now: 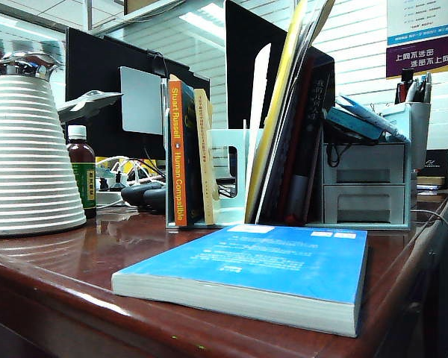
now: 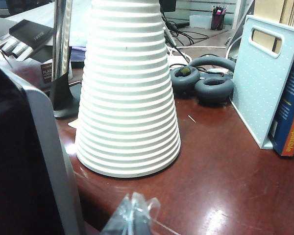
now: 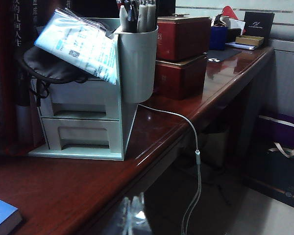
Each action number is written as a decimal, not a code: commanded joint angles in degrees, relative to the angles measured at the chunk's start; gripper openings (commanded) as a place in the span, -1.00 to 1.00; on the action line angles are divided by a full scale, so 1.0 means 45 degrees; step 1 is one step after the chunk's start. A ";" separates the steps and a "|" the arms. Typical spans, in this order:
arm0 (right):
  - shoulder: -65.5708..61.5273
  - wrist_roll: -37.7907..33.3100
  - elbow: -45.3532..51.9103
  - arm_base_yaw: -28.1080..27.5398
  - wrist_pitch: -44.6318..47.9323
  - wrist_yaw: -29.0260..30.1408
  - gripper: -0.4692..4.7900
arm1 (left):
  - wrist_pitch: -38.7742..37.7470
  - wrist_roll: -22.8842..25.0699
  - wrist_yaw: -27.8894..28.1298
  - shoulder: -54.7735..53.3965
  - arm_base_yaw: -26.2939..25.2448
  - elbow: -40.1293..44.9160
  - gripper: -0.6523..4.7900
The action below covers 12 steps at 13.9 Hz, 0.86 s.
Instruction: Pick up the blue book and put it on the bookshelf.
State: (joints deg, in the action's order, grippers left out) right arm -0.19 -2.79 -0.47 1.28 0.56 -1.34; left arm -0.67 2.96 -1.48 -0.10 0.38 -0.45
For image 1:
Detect black computer monitor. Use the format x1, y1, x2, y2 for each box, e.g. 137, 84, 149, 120
65, 26, 212, 162

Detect brown flat box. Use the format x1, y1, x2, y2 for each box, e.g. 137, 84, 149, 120
416, 175, 447, 189

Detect orange spine Human Compatible book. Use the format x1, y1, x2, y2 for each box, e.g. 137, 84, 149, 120
167, 73, 206, 227

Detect grey square monitor plate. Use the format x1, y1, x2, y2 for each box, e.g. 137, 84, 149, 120
119, 66, 164, 136

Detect black cord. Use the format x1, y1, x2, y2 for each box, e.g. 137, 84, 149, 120
322, 118, 363, 168

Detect white power strip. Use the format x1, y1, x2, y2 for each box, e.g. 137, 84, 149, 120
96, 189, 126, 205

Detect grey organizer drawer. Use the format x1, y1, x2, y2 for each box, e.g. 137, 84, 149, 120
323, 143, 406, 184
323, 185, 406, 224

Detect dark red book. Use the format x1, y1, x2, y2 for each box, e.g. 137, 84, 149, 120
278, 55, 317, 224

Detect silver model aircraft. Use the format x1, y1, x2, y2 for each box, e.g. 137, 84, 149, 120
57, 89, 124, 123

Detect white cable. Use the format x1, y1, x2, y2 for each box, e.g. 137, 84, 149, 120
95, 155, 161, 187

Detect purple sign white characters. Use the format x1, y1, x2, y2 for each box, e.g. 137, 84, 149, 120
386, 35, 448, 80

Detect black upright bookend panel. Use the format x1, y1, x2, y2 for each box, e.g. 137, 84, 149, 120
225, 0, 336, 131

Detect thin cream book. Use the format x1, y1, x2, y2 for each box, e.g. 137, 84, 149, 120
193, 88, 221, 226

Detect blue paperback book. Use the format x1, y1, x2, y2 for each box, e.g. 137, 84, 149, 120
111, 223, 370, 339

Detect pale blue desk bookshelf organizer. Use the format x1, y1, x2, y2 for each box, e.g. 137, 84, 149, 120
165, 102, 414, 230

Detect tan paper folder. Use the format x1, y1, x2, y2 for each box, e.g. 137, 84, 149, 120
298, 0, 337, 75

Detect teal flat book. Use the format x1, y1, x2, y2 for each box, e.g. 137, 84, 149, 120
325, 107, 384, 141

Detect black box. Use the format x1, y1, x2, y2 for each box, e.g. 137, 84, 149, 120
424, 148, 448, 190

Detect black rounded device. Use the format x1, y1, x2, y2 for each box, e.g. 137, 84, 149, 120
120, 184, 168, 214

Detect white pen holder cup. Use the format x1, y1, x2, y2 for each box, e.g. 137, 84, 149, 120
410, 101, 432, 169

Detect white and blue long tube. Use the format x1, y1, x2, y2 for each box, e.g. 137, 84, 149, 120
335, 93, 412, 143

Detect black book white title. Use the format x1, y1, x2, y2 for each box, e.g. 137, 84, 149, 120
289, 50, 337, 224

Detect leaning yellow folders and books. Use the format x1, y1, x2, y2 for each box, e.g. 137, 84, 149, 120
245, 0, 309, 224

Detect white notice blue band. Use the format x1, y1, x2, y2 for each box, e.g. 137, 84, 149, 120
387, 0, 448, 46

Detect dark navy folder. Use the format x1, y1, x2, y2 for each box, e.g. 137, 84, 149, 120
255, 74, 307, 224

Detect white ribbed thermos jug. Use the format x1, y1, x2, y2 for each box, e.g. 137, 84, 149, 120
0, 48, 87, 238

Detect brown bottle white cap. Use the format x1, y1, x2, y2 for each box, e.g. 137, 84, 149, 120
66, 125, 98, 220

